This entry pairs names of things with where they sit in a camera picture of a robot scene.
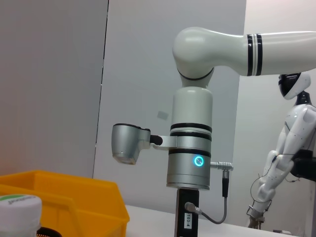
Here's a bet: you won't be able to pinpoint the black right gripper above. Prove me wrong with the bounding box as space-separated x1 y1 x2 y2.
174 189 200 237

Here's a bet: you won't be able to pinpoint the clear green label water bottle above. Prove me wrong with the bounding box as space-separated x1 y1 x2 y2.
0 194 43 237

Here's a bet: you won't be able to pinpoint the yellow plastic bin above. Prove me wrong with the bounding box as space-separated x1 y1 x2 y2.
0 169 130 237

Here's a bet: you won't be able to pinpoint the black equipment block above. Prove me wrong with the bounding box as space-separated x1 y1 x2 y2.
292 149 316 183

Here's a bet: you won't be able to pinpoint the white humanoid robot body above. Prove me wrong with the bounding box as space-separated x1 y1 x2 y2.
246 92 316 228

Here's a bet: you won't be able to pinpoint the white backdrop board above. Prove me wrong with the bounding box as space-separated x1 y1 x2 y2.
92 0 247 227
0 0 110 179

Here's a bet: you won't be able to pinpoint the black white robot head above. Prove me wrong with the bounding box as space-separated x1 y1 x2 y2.
278 72 312 101

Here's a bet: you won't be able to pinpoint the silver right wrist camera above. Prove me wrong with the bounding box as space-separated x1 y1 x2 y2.
111 123 178 166

